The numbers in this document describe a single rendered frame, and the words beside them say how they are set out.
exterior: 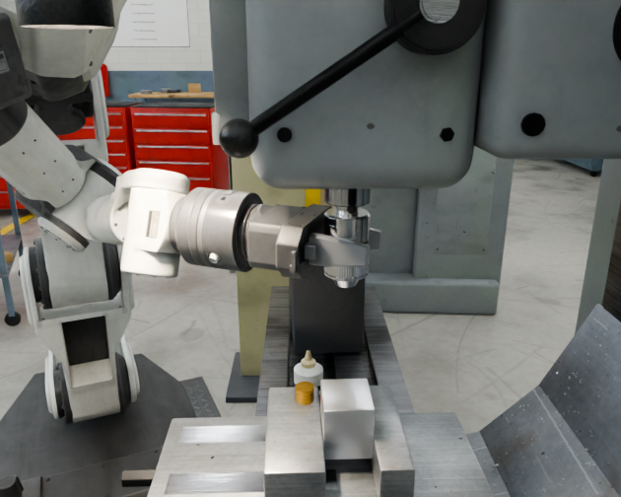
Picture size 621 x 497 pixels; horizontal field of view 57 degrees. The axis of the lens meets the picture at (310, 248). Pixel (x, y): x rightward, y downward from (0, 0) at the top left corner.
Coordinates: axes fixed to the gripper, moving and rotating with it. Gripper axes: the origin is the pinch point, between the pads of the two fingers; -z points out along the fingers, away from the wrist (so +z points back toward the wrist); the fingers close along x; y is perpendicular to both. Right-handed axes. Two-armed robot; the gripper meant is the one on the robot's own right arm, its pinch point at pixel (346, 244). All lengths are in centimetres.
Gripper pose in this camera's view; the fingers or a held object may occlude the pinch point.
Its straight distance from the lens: 59.0
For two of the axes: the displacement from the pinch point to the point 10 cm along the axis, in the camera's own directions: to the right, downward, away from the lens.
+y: -0.1, 9.5, 3.3
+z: -9.4, -1.2, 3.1
